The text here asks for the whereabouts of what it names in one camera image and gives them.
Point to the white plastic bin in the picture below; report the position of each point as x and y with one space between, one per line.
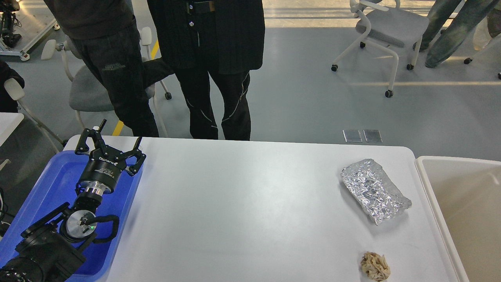
465 197

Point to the white chair far left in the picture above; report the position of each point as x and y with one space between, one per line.
16 92

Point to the person in grey jeans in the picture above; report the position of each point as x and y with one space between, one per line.
472 12

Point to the crumpled aluminium foil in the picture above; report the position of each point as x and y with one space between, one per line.
374 191

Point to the grey white chair right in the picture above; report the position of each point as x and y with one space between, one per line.
381 27

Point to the left floor outlet plate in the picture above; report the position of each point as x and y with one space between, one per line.
352 136

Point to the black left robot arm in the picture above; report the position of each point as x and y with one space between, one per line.
70 225

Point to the person in black hoodie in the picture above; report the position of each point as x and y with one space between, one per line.
105 34

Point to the robot base top left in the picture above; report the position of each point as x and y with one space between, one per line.
23 24

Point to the grey chair near left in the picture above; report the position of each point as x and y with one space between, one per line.
86 92

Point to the right floor outlet plate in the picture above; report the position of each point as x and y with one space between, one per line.
372 136

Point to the floor outlet plate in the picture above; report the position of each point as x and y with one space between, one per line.
352 136
372 136

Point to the person in black coat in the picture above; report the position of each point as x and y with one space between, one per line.
219 40

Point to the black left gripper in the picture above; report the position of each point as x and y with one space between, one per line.
102 171

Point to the blue plastic tray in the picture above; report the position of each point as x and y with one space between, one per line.
55 186

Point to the crumpled brown paper ball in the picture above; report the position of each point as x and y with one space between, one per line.
375 266

